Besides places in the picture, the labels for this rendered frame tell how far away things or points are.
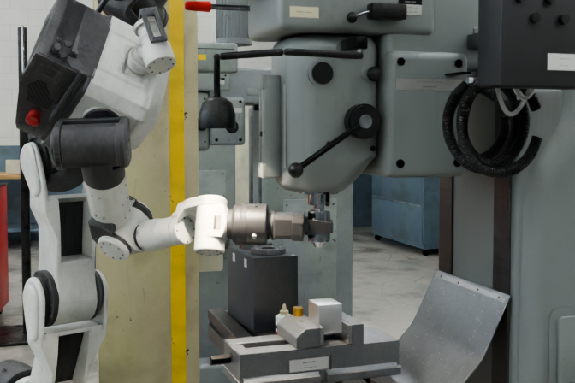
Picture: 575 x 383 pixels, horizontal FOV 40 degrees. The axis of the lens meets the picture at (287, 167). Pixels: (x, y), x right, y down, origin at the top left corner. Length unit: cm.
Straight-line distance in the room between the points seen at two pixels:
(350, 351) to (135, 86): 72
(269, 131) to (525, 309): 65
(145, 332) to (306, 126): 200
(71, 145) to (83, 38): 26
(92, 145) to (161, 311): 186
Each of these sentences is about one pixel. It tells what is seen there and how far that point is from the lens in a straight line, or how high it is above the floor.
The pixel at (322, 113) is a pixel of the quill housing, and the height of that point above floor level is 147.
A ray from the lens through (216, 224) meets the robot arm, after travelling 169.
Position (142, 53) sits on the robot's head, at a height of 160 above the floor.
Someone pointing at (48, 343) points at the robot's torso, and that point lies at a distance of 211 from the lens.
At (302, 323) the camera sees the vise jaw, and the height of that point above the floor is 104.
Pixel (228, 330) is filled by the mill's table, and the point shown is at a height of 93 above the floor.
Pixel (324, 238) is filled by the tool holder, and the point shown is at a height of 121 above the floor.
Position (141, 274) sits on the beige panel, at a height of 83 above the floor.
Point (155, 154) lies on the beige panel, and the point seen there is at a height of 133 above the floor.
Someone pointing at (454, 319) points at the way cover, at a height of 101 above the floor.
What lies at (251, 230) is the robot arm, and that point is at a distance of 167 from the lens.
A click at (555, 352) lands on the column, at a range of 179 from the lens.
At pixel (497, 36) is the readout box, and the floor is 160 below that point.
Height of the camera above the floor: 145
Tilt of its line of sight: 3 degrees down
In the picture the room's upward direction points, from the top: straight up
